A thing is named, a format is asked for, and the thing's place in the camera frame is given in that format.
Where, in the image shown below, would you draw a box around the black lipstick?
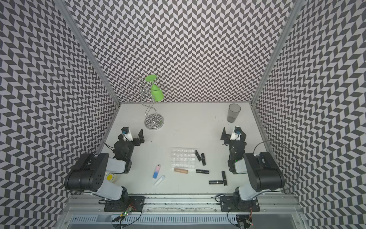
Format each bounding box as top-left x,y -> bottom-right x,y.
196,169 -> 210,174
209,180 -> 224,185
195,150 -> 202,162
221,171 -> 227,186
201,153 -> 206,166

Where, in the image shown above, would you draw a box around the pink blue gradient lipstick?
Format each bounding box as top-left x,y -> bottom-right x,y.
152,165 -> 161,179

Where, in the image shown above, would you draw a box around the clear acrylic lipstick organizer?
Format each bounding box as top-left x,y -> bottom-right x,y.
171,148 -> 196,169

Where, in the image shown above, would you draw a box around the brown lipstick tube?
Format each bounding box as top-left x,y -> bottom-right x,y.
174,168 -> 188,174

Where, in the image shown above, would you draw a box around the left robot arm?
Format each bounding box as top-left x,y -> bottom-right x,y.
64,127 -> 145,214

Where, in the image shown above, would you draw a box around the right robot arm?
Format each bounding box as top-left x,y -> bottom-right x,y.
220,127 -> 285,212

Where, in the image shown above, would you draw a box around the grey transparent tumbler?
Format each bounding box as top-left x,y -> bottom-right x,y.
227,104 -> 241,123

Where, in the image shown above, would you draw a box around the yellow patterned plate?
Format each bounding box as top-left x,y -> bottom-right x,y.
104,172 -> 116,183

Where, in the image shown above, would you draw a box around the clear white lip tube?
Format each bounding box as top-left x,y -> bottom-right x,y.
154,175 -> 165,187

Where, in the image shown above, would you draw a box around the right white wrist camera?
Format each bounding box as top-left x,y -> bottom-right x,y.
230,127 -> 242,141

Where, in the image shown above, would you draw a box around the chrome wire stand green leaves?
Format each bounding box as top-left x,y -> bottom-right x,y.
137,74 -> 165,131

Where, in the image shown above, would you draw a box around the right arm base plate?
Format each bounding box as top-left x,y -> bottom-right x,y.
216,196 -> 260,212

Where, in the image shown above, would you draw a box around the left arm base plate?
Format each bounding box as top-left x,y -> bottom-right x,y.
104,196 -> 145,212

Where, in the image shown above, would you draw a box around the aluminium front rail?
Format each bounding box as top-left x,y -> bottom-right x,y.
62,193 -> 303,215

